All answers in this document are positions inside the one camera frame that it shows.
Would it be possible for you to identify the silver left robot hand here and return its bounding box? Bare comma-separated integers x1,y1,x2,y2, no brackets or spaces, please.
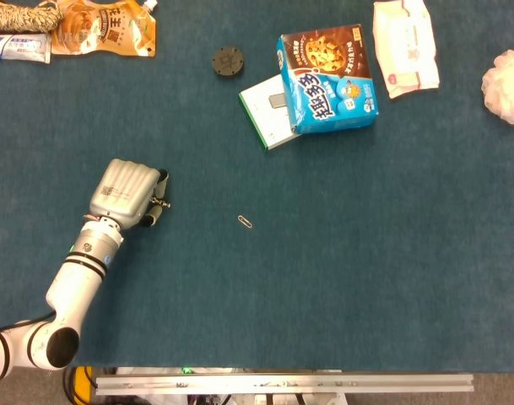
89,158,170,231

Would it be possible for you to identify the blue felt table cover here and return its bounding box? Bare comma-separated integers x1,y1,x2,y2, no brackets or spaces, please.
0,0,514,374

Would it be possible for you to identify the white green-edged flat box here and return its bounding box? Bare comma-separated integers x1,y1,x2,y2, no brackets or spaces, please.
238,73,303,152

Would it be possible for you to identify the orange spouted sauce pouch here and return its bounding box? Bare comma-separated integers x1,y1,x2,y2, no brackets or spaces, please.
50,0,159,58

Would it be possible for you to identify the black round disc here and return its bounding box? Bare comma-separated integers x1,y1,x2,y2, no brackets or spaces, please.
212,45,246,78

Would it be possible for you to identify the blue white toothpaste tube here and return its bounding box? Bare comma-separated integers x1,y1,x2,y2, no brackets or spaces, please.
0,32,53,65

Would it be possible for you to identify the black white twine bundle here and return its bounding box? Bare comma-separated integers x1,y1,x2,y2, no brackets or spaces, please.
0,0,64,34

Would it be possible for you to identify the blue cookie box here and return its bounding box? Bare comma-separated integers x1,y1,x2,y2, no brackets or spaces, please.
275,24,380,136

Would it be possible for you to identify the white wet wipes pack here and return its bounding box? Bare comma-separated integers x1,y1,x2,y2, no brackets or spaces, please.
372,0,441,100

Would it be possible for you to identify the white mesh bath sponge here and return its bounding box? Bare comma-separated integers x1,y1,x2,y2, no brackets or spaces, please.
480,48,514,126

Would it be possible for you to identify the aluminium extrusion rail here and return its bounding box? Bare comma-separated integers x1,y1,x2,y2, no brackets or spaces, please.
95,373,475,396

